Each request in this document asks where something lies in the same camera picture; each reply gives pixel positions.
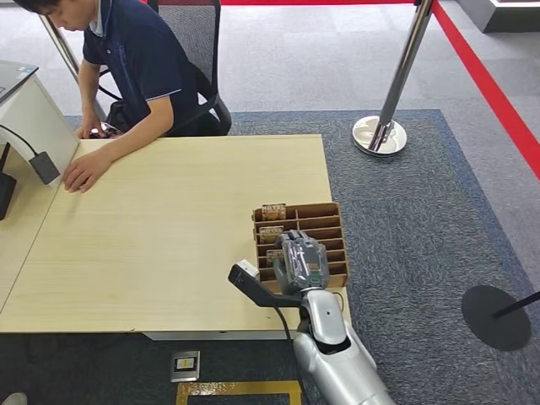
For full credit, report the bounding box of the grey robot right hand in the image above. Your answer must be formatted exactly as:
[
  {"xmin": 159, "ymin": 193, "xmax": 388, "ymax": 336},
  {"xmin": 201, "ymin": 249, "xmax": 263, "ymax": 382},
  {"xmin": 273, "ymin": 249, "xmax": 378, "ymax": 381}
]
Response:
[{"xmin": 272, "ymin": 229, "xmax": 330, "ymax": 297}]

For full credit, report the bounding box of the person's left hand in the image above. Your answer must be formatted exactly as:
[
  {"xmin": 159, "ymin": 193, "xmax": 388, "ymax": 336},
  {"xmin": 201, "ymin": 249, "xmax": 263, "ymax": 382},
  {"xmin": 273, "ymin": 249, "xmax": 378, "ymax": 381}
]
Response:
[{"xmin": 62, "ymin": 149, "xmax": 112, "ymax": 194}]

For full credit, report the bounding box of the person's right hand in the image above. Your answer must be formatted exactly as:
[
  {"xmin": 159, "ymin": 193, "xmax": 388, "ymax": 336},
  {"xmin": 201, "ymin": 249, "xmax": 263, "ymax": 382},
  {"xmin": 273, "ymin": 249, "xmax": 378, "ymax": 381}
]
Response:
[{"xmin": 75, "ymin": 114, "xmax": 106, "ymax": 140}]

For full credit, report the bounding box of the dark smartphone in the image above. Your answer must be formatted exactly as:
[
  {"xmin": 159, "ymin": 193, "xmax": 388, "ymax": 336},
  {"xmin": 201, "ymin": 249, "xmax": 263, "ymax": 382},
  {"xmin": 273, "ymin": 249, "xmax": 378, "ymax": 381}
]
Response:
[{"xmin": 88, "ymin": 127, "xmax": 123, "ymax": 140}]

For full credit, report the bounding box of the brown cardboard card organizer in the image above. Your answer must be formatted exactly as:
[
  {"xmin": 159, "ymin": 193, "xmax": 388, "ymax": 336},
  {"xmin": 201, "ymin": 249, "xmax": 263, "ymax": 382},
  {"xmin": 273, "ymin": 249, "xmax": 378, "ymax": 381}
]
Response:
[{"xmin": 252, "ymin": 202, "xmax": 350, "ymax": 294}]

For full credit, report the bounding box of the person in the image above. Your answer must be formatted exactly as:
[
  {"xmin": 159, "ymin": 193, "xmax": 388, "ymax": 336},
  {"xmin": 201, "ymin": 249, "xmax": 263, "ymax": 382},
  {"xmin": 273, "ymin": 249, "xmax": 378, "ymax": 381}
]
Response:
[{"xmin": 14, "ymin": 0, "xmax": 233, "ymax": 194}]

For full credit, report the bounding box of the grey power adapter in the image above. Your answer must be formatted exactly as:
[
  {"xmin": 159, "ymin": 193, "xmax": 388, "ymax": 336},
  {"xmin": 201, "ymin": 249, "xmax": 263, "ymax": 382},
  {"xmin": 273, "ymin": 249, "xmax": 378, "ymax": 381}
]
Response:
[{"xmin": 28, "ymin": 150, "xmax": 60, "ymax": 186}]

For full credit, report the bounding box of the white laptop stand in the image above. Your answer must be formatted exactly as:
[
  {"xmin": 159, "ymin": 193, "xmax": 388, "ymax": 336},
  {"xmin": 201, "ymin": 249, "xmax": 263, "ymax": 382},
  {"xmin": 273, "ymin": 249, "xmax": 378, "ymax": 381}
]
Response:
[{"xmin": 0, "ymin": 75, "xmax": 81, "ymax": 188}]

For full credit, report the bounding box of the chrome slanted pole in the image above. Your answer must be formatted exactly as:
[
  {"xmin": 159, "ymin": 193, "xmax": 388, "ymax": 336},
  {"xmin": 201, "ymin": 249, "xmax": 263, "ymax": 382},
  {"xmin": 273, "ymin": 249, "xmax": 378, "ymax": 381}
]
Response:
[{"xmin": 38, "ymin": 13, "xmax": 106, "ymax": 122}]

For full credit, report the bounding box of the black desk stand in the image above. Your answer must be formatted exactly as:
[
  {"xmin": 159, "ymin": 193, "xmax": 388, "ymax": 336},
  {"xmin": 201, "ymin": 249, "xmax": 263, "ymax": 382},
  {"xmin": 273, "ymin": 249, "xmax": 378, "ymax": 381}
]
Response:
[{"xmin": 0, "ymin": 142, "xmax": 17, "ymax": 221}]

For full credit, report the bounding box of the grey laptop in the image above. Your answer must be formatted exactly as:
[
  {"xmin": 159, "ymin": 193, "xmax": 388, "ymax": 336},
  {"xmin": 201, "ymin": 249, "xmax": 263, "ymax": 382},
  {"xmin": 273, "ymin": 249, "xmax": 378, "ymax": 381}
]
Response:
[{"xmin": 0, "ymin": 60, "xmax": 39, "ymax": 105}]

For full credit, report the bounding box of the black mesh office chair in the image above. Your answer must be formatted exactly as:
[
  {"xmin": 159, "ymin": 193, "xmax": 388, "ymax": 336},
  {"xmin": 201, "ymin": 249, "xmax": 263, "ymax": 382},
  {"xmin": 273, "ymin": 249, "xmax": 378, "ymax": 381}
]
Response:
[{"xmin": 97, "ymin": 0, "xmax": 233, "ymax": 137}]

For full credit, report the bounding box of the metal floor socket box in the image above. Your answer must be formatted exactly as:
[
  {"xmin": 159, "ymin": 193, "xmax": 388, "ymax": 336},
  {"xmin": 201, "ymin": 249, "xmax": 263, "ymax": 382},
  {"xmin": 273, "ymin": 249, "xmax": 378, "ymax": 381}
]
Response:
[{"xmin": 170, "ymin": 350, "xmax": 201, "ymax": 384}]

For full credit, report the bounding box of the red barrier belt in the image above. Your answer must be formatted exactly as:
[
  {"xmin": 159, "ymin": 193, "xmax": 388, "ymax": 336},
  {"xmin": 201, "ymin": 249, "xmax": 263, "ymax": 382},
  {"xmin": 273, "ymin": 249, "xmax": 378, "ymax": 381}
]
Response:
[
  {"xmin": 141, "ymin": 0, "xmax": 416, "ymax": 6},
  {"xmin": 430, "ymin": 0, "xmax": 540, "ymax": 181}
]

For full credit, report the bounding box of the black stanchion base with pole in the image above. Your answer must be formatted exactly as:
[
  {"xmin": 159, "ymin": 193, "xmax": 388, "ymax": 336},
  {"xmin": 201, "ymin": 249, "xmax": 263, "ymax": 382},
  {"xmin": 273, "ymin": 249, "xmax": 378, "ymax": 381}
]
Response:
[{"xmin": 460, "ymin": 284, "xmax": 540, "ymax": 352}]

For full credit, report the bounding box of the grey platform with white edge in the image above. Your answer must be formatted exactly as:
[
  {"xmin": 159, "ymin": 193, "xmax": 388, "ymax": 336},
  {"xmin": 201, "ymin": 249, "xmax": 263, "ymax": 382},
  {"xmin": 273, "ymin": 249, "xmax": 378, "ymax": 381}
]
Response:
[{"xmin": 455, "ymin": 0, "xmax": 540, "ymax": 34}]

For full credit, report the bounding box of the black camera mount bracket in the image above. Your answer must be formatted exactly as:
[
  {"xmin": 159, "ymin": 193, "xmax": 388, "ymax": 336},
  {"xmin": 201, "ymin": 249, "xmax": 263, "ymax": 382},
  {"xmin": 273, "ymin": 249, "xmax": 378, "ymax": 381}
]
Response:
[{"xmin": 227, "ymin": 264, "xmax": 304, "ymax": 310}]

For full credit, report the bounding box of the black camera cable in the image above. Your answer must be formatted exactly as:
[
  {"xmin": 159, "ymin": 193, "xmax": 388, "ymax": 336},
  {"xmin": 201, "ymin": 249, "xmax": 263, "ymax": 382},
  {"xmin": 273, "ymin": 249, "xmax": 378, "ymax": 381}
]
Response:
[{"xmin": 274, "ymin": 307, "xmax": 301, "ymax": 365}]

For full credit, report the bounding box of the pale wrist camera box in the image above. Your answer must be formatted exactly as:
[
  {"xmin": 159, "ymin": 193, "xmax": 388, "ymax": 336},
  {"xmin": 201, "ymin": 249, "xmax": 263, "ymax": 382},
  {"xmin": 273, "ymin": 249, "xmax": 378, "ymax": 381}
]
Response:
[{"xmin": 237, "ymin": 259, "xmax": 260, "ymax": 281}]

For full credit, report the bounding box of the black adapter cable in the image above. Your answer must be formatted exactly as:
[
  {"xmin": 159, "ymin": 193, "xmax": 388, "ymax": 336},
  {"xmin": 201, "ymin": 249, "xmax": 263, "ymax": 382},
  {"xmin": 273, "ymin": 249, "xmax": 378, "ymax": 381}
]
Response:
[{"xmin": 0, "ymin": 123, "xmax": 39, "ymax": 158}]

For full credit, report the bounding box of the chrome stanchion post with base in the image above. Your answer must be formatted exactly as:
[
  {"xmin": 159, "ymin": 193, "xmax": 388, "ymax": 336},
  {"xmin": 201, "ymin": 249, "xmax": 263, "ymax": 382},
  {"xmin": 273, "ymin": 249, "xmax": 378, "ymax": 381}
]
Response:
[{"xmin": 352, "ymin": 0, "xmax": 434, "ymax": 158}]

